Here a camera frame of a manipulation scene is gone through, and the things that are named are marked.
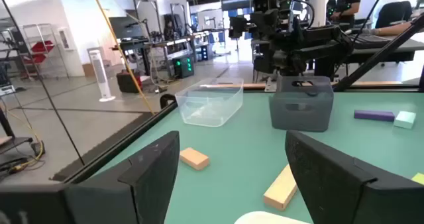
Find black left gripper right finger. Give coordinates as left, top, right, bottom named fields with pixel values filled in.
left=284, top=130, right=424, bottom=224

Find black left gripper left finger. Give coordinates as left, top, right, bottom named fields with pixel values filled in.
left=64, top=130, right=181, bottom=224

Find long orange block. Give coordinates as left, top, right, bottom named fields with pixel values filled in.
left=263, top=164, right=298, bottom=212

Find pink block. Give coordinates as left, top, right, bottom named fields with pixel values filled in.
left=179, top=146, right=211, bottom=171

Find purple rectangular block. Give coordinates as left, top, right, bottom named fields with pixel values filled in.
left=353, top=109, right=396, bottom=123

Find large mint green block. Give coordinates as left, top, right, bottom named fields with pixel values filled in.
left=393, top=110, right=417, bottom=130

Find person's forearm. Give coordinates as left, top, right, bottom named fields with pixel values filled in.
left=370, top=21, right=415, bottom=37

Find white column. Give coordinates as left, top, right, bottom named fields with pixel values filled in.
left=308, top=0, right=328, bottom=28

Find dark grey plastic bin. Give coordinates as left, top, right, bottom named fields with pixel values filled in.
left=268, top=75, right=335, bottom=133

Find person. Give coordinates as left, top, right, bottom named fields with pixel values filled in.
left=331, top=0, right=362, bottom=29
left=325, top=0, right=338, bottom=21

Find black diagonal support strut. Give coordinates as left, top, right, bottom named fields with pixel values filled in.
left=332, top=13, right=424, bottom=93

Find grey desk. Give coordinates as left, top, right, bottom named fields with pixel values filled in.
left=314, top=33, right=424, bottom=79

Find clear plastic bin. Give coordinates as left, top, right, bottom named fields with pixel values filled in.
left=174, top=78, right=244, bottom=128

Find black tool bag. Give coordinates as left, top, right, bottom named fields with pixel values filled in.
left=115, top=70, right=143, bottom=94

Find computer with green lights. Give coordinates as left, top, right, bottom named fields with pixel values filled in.
left=172, top=54, right=195, bottom=80

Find white tower fan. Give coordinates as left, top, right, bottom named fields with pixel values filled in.
left=87, top=49, right=117, bottom=103

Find black workbench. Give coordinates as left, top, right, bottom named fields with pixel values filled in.
left=114, top=31, right=213, bottom=85

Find thin black rod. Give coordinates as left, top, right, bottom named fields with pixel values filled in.
left=0, top=0, right=85, bottom=167

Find red storage bin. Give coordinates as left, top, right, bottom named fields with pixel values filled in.
left=22, top=53, right=47, bottom=65
left=31, top=40, right=56, bottom=54

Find black clamp handle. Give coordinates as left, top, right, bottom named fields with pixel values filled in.
left=159, top=93, right=178, bottom=110

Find yellow hanging cable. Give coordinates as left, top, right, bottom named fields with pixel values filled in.
left=89, top=0, right=156, bottom=115

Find yellow floor cable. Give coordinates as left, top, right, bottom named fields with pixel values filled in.
left=5, top=107, right=46, bottom=174

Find metal wire shelf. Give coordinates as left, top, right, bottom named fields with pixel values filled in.
left=18, top=23, right=70, bottom=81

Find white wall cabinet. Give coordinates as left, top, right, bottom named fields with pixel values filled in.
left=56, top=27, right=78, bottom=52

